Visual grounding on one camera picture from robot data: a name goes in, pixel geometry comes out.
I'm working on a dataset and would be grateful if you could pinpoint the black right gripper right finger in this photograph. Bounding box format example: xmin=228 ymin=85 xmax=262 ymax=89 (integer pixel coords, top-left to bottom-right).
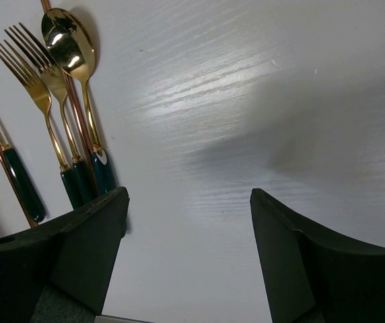
xmin=250 ymin=188 xmax=385 ymax=322

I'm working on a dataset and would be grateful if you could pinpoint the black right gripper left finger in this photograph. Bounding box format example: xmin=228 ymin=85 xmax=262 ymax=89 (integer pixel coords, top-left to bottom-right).
xmin=0 ymin=187 xmax=129 ymax=322

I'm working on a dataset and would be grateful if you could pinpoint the gold fork green handle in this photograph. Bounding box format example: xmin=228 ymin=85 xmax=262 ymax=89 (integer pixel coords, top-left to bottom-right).
xmin=0 ymin=40 xmax=85 ymax=210
xmin=0 ymin=129 xmax=46 ymax=224
xmin=0 ymin=23 xmax=96 ymax=209

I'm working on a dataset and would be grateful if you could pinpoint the gold spoon green handle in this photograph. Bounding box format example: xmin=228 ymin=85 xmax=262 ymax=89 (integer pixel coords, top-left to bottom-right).
xmin=41 ymin=7 xmax=116 ymax=194

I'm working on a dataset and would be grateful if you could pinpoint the copper chopstick left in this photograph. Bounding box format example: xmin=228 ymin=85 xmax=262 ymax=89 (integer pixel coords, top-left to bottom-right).
xmin=0 ymin=144 xmax=38 ymax=228

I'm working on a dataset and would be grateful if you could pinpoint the copper chopstick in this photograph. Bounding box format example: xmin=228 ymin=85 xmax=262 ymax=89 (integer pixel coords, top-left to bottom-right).
xmin=0 ymin=144 xmax=38 ymax=228
xmin=42 ymin=1 xmax=98 ymax=203

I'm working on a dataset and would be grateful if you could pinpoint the copper chopstick right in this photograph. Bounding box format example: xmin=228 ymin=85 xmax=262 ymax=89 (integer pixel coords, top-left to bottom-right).
xmin=42 ymin=1 xmax=98 ymax=203

